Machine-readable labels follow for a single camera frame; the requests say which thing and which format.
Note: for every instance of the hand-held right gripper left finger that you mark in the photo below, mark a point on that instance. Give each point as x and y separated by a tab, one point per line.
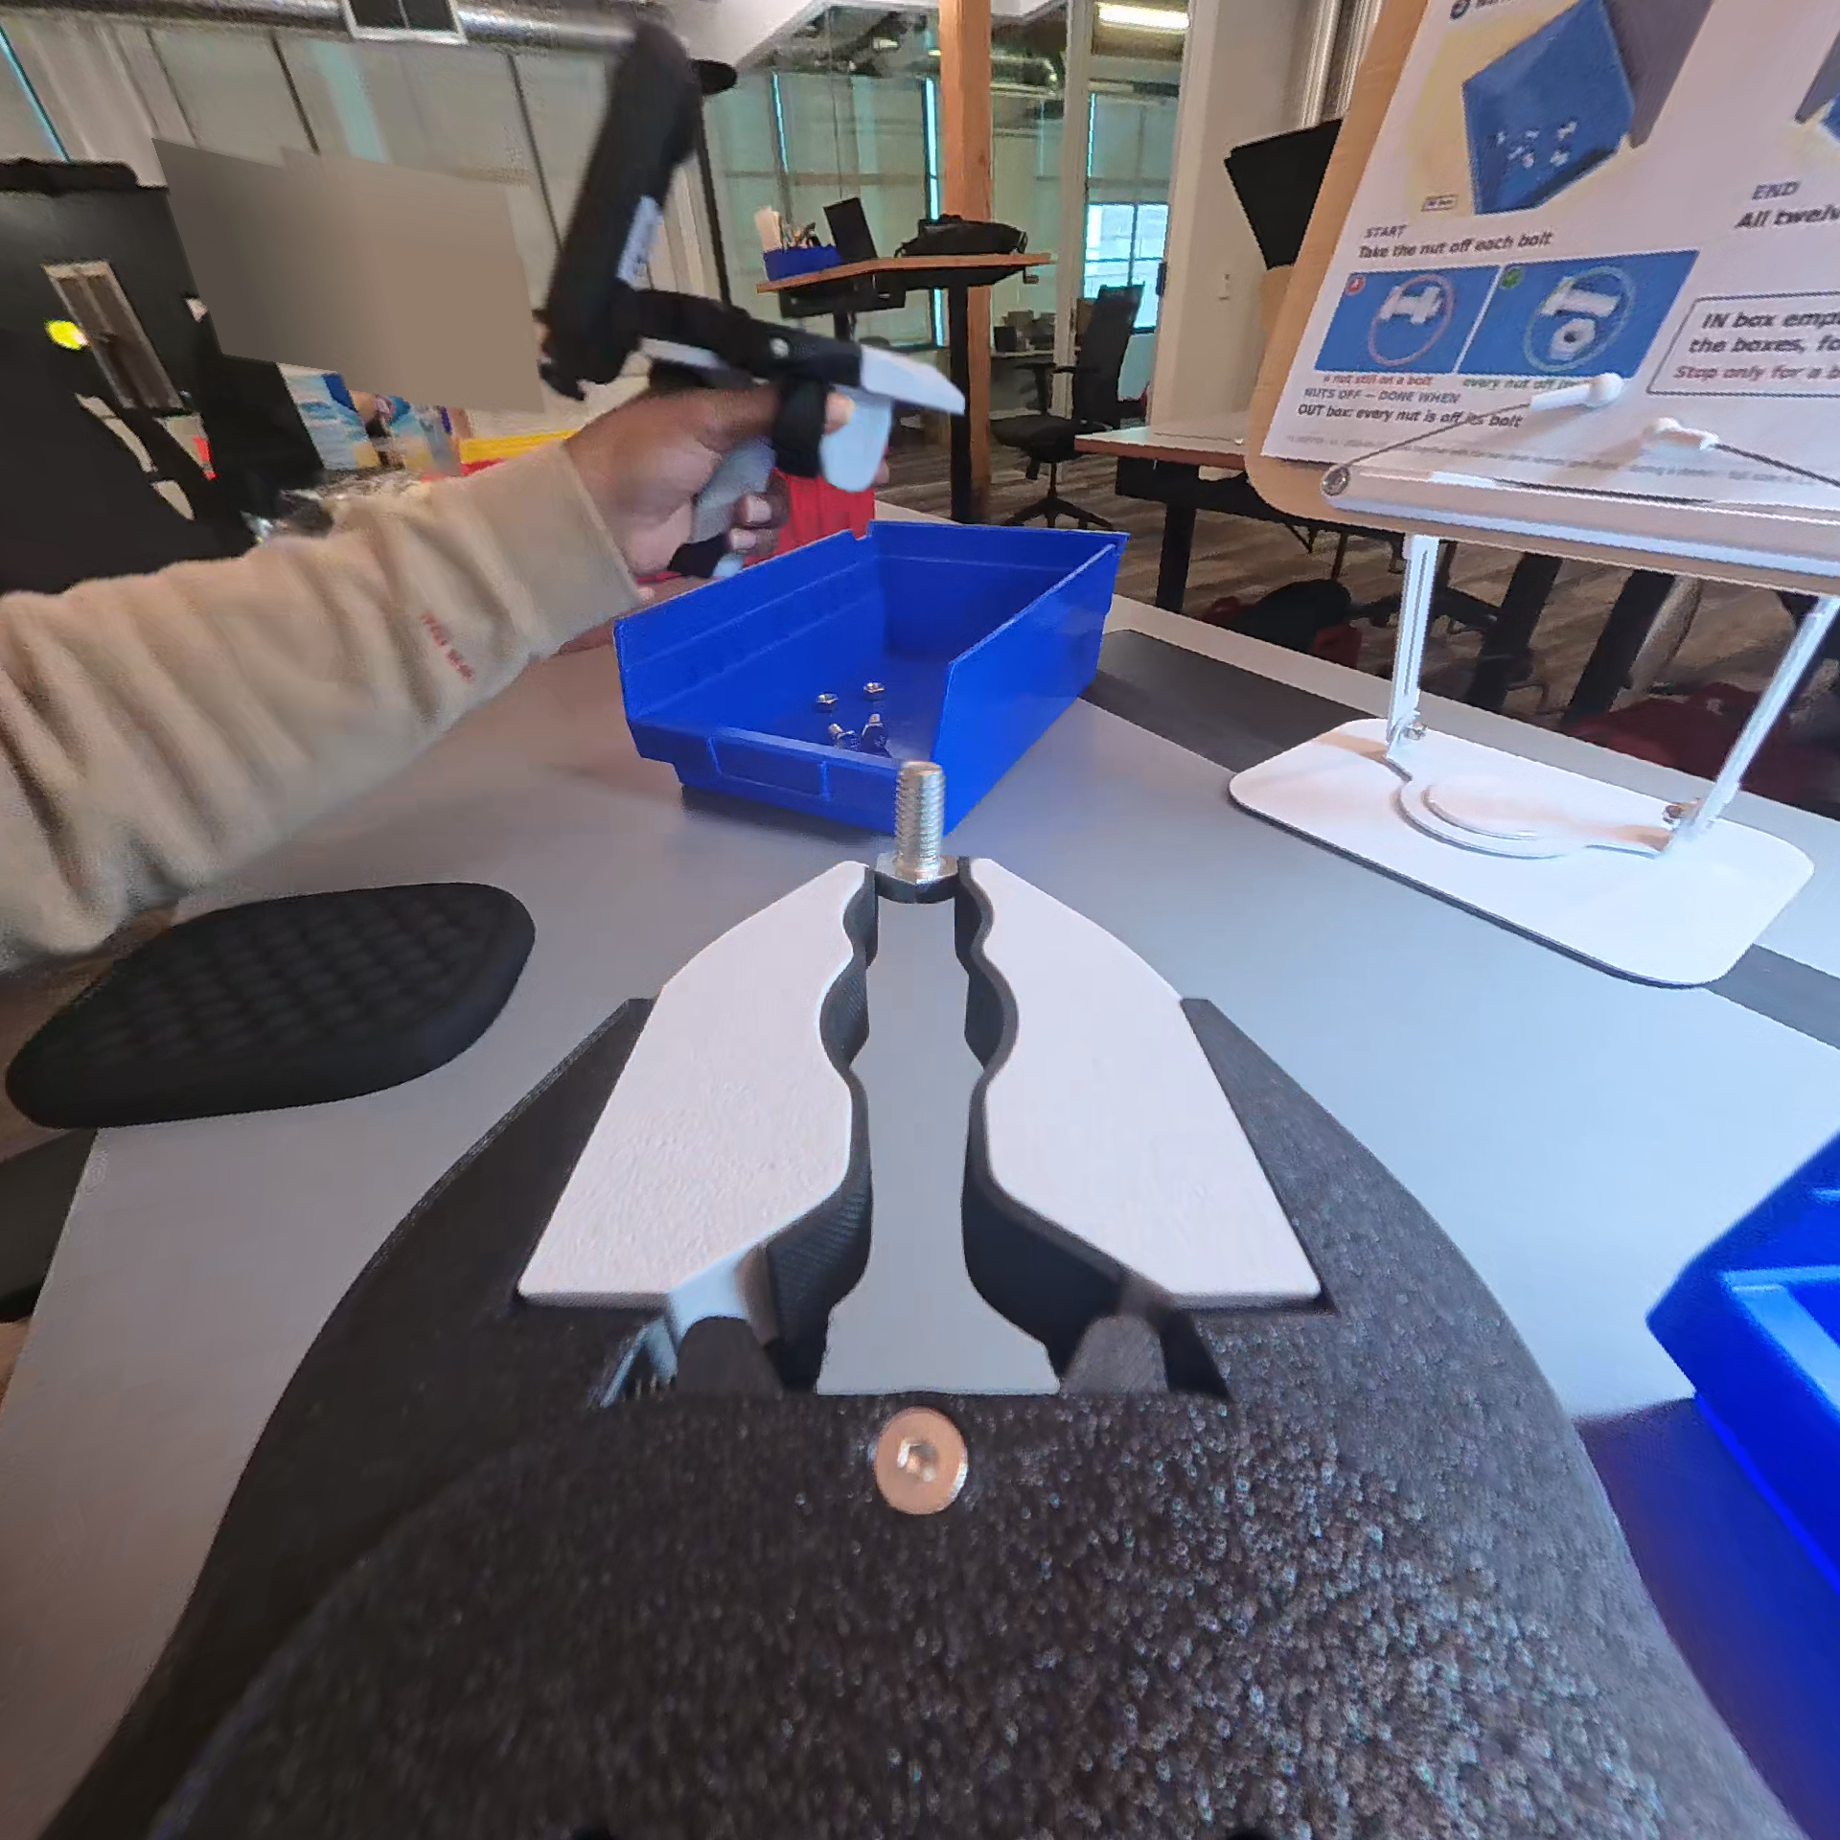
705	1139

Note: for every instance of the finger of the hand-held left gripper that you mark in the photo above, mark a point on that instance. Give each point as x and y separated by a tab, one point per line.
857	439
920	380

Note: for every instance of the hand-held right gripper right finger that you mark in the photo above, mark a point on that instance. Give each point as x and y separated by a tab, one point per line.
1141	1139

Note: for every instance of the pile of bolts nuts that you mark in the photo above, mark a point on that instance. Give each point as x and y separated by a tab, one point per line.
855	713

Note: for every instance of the blue plastic bin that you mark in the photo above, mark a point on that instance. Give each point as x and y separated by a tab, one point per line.
719	721
1770	1352

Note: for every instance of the silver threaded bolt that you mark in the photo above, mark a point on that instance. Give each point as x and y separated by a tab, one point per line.
920	820

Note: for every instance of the white tablet stand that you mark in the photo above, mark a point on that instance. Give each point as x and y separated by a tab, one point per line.
1552	864

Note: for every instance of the person's left forearm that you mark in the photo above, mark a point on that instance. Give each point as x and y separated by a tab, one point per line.
258	690

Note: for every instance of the person's left hand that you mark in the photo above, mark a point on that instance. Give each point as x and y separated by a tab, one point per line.
647	475

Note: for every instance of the red plastic bin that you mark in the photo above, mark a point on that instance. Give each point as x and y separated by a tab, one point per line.
834	513

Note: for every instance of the wooden standing desk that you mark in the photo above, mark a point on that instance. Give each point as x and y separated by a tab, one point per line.
864	276

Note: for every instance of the black office chair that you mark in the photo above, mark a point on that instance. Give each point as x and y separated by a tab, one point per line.
1079	376

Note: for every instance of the small blue bin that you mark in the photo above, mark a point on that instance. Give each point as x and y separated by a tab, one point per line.
800	263

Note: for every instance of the black computer monitor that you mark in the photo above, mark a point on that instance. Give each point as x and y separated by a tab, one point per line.
1282	189

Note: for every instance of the black chair armrest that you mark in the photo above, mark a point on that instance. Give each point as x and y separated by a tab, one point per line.
258	1002

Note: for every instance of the white instruction sheet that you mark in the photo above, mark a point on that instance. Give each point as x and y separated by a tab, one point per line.
1609	232

